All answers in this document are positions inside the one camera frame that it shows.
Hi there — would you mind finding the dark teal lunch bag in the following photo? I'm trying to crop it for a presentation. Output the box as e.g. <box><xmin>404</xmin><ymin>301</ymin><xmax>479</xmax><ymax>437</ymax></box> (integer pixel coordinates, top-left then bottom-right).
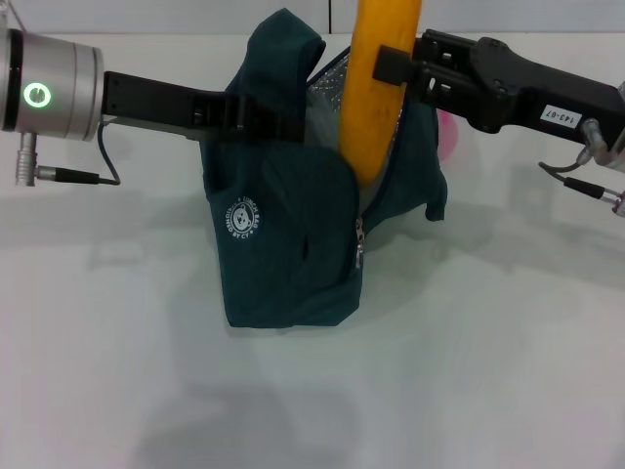
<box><xmin>199</xmin><ymin>7</ymin><xmax>450</xmax><ymax>329</ymax></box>

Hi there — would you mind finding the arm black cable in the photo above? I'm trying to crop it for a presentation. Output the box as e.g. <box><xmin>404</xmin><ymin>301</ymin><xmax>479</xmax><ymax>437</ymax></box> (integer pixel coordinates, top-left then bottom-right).
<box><xmin>36</xmin><ymin>121</ymin><xmax>121</xmax><ymax>188</ymax></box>
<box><xmin>536</xmin><ymin>160</ymin><xmax>625</xmax><ymax>216</ymax></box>

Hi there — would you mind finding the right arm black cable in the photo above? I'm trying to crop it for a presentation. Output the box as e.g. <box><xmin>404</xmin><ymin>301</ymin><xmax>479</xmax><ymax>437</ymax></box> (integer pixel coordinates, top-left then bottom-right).
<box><xmin>536</xmin><ymin>160</ymin><xmax>625</xmax><ymax>216</ymax></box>

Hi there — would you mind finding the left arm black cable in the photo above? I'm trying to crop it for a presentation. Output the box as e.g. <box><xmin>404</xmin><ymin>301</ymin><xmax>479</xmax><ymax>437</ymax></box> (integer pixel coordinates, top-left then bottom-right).
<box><xmin>36</xmin><ymin>121</ymin><xmax>121</xmax><ymax>188</ymax></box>

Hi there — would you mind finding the pink peach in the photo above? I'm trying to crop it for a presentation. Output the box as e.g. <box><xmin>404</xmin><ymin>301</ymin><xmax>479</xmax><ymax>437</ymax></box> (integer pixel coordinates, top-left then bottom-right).
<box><xmin>437</xmin><ymin>109</ymin><xmax>459</xmax><ymax>160</ymax></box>

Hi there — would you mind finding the yellow banana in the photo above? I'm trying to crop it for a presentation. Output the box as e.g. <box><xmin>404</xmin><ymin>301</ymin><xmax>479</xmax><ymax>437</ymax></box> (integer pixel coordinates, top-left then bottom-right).
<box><xmin>339</xmin><ymin>0</ymin><xmax>429</xmax><ymax>190</ymax></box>

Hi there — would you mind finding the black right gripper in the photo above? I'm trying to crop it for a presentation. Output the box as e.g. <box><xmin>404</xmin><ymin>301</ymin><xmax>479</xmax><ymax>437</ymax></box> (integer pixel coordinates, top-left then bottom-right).
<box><xmin>372</xmin><ymin>28</ymin><xmax>622</xmax><ymax>148</ymax></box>

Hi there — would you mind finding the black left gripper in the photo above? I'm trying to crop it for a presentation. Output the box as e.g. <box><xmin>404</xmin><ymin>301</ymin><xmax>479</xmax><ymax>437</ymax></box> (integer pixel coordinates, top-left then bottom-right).
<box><xmin>102</xmin><ymin>70</ymin><xmax>308</xmax><ymax>147</ymax></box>

